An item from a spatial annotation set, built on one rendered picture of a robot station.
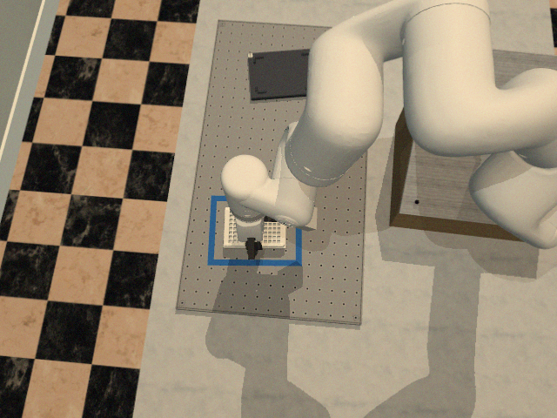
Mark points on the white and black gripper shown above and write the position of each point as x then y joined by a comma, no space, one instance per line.
248,232

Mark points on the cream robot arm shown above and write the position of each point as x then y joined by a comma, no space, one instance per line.
452,109

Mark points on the blue tape rectangle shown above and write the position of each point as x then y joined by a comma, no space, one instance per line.
213,262

